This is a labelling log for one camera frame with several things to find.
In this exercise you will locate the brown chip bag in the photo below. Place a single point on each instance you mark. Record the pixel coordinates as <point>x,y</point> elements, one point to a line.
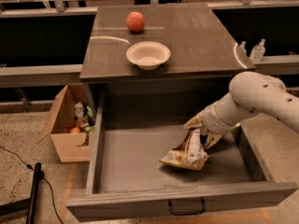
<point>191,153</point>

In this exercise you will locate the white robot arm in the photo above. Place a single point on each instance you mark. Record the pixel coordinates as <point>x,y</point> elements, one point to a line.
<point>250,94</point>

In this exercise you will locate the open grey drawer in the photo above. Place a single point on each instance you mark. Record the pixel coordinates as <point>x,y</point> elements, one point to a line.
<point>126,178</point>

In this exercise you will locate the dark wooden counter cabinet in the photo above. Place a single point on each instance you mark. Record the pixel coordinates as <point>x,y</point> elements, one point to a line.
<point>204,56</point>

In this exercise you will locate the white paper bowl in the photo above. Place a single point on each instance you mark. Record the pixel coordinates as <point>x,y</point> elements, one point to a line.
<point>148,55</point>

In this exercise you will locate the white bottle in box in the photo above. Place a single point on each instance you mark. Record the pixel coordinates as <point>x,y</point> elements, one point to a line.
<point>79,110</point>

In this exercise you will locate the red fruit in box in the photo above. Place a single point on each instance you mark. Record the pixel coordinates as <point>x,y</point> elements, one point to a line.
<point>75,130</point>

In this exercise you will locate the red apple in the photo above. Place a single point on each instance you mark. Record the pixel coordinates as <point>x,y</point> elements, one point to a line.
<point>135,22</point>

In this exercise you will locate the cardboard box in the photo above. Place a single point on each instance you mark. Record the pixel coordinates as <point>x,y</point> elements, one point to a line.
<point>70,147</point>

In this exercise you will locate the clear sanitizer bottle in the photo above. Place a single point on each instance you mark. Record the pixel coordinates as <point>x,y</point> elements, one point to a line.
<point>258,51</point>

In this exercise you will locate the black stand leg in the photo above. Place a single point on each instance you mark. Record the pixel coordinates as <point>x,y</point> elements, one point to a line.
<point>28,204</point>

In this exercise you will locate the black drawer handle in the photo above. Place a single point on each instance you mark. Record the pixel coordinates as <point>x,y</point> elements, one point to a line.
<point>186,208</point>

